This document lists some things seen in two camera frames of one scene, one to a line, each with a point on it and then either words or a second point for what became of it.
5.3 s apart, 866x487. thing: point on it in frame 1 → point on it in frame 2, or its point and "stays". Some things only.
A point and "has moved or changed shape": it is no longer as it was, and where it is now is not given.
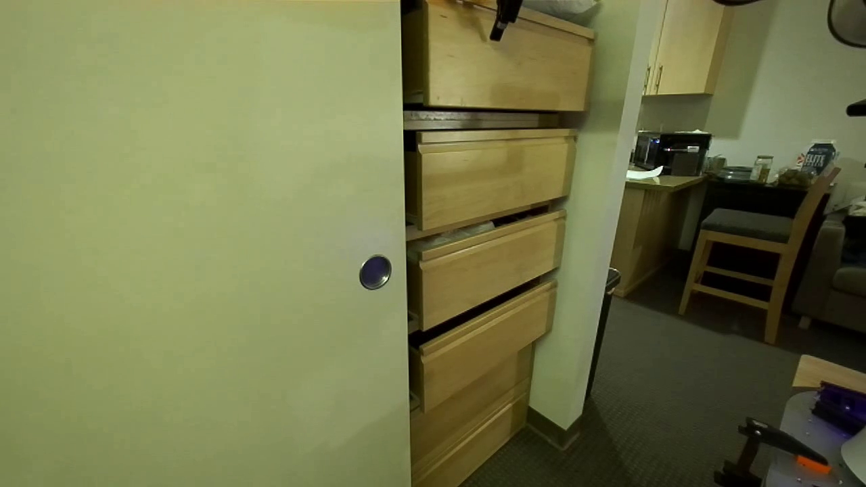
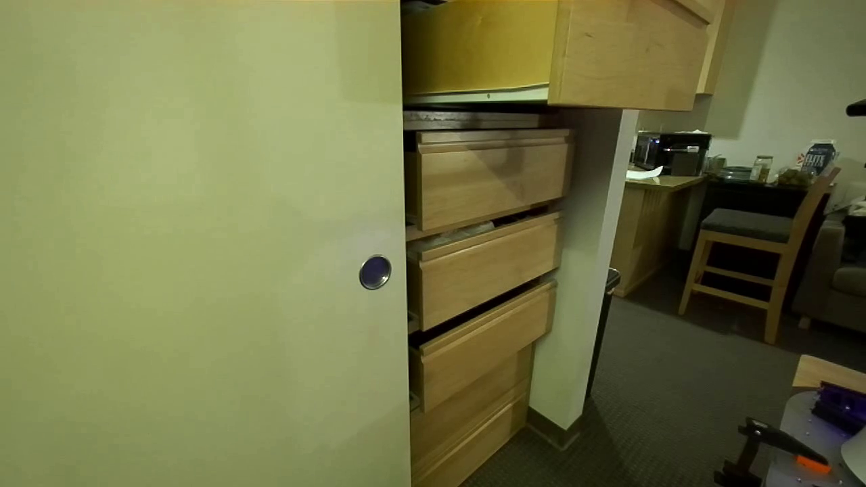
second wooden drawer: [485, 173] stays
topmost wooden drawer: [538, 62] has moved or changed shape
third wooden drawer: [452, 272] stays
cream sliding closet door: [187, 195] stays
